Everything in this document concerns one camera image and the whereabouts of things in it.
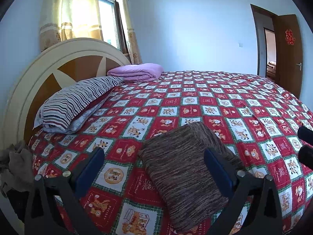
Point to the cream and brown headboard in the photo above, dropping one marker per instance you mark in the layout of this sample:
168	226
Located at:
73	66

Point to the window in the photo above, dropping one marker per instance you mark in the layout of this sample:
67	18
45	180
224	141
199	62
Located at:
110	22

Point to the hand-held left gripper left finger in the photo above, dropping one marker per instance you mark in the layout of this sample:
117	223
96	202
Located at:
89	173

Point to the brown knit sweater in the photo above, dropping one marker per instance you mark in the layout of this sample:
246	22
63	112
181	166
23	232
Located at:
185	171

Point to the dark wooden door frame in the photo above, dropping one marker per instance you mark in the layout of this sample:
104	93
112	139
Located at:
258	41

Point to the red printed bedspread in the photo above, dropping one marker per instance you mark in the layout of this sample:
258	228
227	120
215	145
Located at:
195	98

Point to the grey floral pillow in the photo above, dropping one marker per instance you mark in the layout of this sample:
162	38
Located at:
78	125

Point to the folded pink blanket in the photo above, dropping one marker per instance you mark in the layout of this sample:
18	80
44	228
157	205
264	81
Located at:
137	72

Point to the striped pillow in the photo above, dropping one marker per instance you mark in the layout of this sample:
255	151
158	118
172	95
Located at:
73	98

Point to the narrow yellow curtain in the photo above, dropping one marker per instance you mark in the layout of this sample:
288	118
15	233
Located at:
129	29

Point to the olive crumpled cloth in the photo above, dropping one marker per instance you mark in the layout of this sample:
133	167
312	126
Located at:
17	166

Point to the red paper door decoration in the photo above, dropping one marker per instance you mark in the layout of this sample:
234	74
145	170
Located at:
290	37

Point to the wide yellow curtain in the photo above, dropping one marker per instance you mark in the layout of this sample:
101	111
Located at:
71	9

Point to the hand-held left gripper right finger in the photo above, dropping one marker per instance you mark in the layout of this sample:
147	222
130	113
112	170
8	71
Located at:
217	173

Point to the brown wooden door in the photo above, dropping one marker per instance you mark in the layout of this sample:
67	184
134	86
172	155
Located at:
288	73

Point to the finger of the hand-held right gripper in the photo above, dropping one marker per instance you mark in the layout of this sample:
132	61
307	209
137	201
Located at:
307	134
307	156

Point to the brown sofa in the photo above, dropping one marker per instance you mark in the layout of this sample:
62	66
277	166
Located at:
271	69

